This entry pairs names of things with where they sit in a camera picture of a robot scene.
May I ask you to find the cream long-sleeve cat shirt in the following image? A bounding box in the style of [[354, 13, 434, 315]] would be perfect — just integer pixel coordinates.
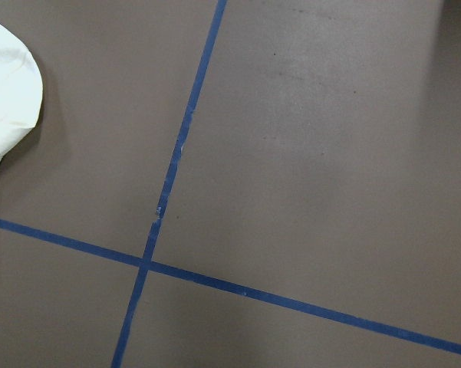
[[0, 24, 43, 162]]

